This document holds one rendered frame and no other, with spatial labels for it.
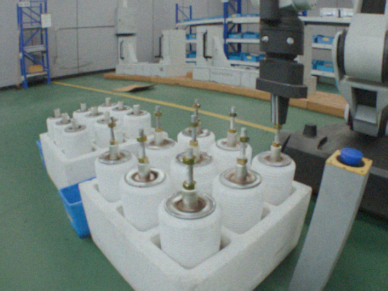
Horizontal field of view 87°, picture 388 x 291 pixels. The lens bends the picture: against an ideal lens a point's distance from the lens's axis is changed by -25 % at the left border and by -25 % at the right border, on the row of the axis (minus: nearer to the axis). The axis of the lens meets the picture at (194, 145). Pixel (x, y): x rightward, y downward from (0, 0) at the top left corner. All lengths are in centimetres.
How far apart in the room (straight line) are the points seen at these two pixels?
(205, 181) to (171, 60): 336
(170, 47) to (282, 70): 336
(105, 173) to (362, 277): 64
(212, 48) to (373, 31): 275
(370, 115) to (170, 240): 78
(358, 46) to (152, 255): 66
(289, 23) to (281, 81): 11
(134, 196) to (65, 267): 32
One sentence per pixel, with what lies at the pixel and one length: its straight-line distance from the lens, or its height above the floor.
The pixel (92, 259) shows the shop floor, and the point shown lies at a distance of 68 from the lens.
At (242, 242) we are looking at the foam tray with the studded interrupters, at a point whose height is 18.
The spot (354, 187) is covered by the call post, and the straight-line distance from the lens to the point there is 42.
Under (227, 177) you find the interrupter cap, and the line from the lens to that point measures 46.
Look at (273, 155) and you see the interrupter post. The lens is 54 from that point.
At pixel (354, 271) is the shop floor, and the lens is 70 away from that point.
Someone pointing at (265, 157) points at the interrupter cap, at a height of 25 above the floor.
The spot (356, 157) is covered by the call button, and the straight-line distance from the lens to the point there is 42.
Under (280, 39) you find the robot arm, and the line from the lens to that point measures 47.
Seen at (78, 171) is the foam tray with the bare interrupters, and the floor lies 14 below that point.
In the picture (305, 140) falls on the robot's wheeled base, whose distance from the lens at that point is 86.
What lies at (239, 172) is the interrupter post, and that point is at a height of 27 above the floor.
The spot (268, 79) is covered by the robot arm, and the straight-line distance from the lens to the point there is 50.
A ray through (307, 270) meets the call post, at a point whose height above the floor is 9.
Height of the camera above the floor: 47
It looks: 21 degrees down
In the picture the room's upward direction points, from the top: straight up
